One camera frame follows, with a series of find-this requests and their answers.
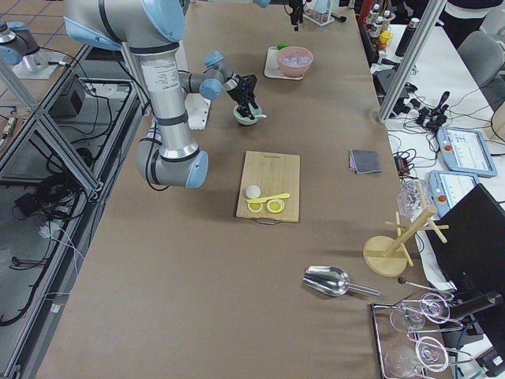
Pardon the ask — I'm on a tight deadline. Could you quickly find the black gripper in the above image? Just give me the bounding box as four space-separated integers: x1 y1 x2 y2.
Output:
226 75 256 121
288 0 304 32

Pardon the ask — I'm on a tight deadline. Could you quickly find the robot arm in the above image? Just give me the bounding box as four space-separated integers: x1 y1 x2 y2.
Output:
253 0 305 32
64 1 260 188

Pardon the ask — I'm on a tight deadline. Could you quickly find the mint green bowl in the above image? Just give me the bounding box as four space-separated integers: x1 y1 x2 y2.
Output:
233 105 262 126

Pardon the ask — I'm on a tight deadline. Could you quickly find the clear ice cubes pile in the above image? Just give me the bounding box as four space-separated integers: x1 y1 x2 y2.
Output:
278 51 311 69

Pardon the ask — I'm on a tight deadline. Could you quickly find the pink bowl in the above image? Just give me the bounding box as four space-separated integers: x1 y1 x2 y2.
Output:
277 46 314 77

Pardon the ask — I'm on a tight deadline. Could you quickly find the metal ice scoop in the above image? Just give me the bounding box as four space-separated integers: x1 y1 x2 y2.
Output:
302 265 381 297

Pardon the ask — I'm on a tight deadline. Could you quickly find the cream rabbit tray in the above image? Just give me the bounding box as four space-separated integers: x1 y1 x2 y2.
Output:
264 46 304 81

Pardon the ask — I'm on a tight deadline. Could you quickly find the bamboo cutting board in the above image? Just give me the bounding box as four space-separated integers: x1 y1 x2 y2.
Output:
235 151 301 223

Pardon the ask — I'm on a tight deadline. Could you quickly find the yellow plastic knife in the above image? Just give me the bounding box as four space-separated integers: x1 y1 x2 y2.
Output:
246 193 291 204

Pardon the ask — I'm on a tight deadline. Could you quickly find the lower lemon slice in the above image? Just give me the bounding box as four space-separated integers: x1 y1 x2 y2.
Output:
247 203 264 213

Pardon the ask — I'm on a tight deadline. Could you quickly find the lemon slice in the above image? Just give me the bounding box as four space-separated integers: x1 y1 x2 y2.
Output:
247 203 264 213
266 199 285 214

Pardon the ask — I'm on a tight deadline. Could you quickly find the upper lemon slice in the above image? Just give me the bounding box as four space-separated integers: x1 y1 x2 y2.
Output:
266 199 285 214

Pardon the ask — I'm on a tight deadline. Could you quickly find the grey folded cloth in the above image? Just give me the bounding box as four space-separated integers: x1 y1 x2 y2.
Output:
349 149 381 174

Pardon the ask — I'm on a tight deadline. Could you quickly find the wooden mug tree stand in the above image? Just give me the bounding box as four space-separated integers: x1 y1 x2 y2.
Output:
361 185 450 277

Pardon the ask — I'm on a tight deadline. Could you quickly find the teach pendant tablet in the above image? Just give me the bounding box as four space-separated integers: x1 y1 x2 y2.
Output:
436 126 498 178
428 170 480 217

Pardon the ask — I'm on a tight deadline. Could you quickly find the black monitor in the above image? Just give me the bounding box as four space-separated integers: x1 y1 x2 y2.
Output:
427 184 504 356

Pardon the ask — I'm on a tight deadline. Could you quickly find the wine glass rack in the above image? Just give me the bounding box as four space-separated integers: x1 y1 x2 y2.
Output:
370 291 473 378

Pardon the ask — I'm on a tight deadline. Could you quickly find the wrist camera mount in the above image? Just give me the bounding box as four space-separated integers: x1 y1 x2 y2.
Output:
239 74 257 95

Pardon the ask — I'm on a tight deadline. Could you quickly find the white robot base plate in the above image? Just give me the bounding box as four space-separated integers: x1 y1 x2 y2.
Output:
185 93 211 130

